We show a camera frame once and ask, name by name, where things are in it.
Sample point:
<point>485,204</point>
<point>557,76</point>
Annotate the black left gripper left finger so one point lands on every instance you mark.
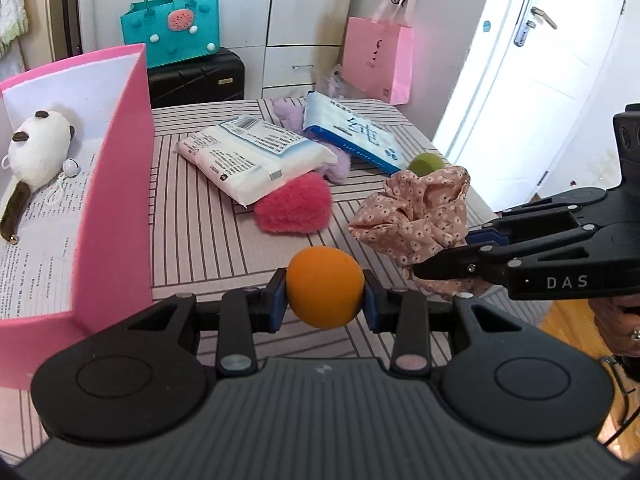
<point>148,374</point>

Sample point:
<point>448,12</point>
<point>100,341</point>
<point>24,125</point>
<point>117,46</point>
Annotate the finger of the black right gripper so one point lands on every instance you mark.
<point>549,216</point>
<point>500,259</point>

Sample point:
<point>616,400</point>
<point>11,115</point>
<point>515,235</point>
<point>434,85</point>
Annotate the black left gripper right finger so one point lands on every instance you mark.
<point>500,376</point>

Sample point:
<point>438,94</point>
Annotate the pink floral cloth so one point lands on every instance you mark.
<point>413,219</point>

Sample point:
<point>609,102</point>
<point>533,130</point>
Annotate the orange foam ball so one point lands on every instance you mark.
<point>324,287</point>

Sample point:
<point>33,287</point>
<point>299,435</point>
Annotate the white wipes pack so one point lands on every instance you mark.
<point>248,158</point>

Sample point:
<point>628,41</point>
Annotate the person's right hand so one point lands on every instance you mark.
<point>617,321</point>

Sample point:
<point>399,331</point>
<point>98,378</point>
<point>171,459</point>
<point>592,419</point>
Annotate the green foam ball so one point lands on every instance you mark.
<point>425,163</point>

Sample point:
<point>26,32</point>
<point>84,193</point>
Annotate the pink storage box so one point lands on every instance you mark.
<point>83,263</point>

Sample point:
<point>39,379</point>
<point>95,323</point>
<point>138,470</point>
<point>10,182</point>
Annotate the blue white tissue pack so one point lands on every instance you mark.
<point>337,124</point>

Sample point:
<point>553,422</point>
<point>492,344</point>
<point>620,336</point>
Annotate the red fuzzy plush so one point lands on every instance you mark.
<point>301,206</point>

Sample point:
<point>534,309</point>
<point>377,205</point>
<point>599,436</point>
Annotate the pink paper gift bag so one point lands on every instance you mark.
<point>378,52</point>

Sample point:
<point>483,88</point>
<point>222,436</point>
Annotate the purple fuzzy plush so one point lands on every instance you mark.
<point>291,114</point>

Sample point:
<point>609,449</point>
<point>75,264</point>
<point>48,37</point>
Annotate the white panda plush toy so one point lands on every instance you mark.
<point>36,154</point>

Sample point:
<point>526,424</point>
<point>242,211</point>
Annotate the black suitcase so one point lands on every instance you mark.
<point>216,77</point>

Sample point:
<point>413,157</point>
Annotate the teal felt handbag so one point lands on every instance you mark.
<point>173,30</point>

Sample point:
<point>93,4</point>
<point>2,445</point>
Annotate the cream knitted cardigan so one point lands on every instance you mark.
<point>13,23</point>

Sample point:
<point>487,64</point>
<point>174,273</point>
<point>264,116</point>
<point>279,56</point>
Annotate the silver door handle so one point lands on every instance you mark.
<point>530,17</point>

